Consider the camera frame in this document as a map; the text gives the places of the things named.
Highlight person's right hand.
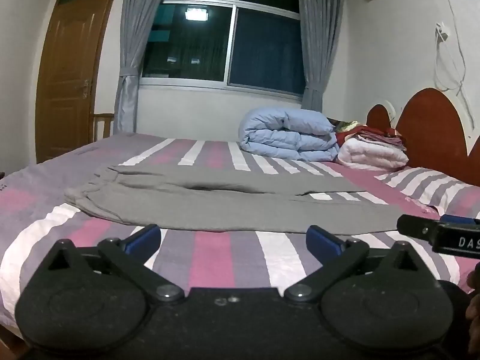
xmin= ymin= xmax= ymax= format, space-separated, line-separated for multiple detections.
xmin=464 ymin=262 xmax=480 ymax=325

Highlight metal door handle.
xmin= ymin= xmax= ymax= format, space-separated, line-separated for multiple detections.
xmin=74 ymin=79 xmax=91 ymax=100

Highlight brown wooden door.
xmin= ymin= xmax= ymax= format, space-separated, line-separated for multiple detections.
xmin=35 ymin=0 xmax=125 ymax=164

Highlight white cable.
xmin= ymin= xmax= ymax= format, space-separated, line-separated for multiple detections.
xmin=432 ymin=0 xmax=474 ymax=130

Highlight striped bed sheet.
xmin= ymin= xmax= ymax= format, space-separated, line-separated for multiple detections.
xmin=0 ymin=132 xmax=480 ymax=332

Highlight stack of folded clothes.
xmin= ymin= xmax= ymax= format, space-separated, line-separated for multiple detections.
xmin=330 ymin=119 xmax=408 ymax=148

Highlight red-brown wooden headboard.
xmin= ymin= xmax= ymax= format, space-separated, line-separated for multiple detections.
xmin=365 ymin=88 xmax=480 ymax=189

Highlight striped pillow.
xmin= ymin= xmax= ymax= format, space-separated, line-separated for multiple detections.
xmin=375 ymin=167 xmax=480 ymax=219

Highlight white folded blanket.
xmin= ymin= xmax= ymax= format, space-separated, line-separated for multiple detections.
xmin=335 ymin=137 xmax=409 ymax=170

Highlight light blue folded duvet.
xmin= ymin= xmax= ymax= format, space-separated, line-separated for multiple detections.
xmin=239 ymin=107 xmax=340 ymax=162

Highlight sliding glass window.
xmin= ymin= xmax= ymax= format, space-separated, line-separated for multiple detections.
xmin=139 ymin=0 xmax=307 ymax=97

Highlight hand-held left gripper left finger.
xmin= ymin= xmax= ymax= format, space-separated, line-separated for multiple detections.
xmin=45 ymin=224 xmax=185 ymax=302

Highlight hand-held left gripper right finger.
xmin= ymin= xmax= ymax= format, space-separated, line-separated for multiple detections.
xmin=284 ymin=225 xmax=425 ymax=304

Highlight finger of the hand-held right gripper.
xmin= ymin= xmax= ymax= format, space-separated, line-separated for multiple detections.
xmin=439 ymin=214 xmax=480 ymax=226
xmin=396 ymin=214 xmax=444 ymax=240

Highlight grey curtain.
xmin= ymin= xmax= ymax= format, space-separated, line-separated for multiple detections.
xmin=113 ymin=0 xmax=174 ymax=134
xmin=295 ymin=0 xmax=346 ymax=112

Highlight grey pants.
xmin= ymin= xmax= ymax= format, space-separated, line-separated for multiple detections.
xmin=64 ymin=163 xmax=410 ymax=234

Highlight wooden chair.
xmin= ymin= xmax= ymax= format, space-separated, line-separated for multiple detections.
xmin=92 ymin=113 xmax=114 ymax=144

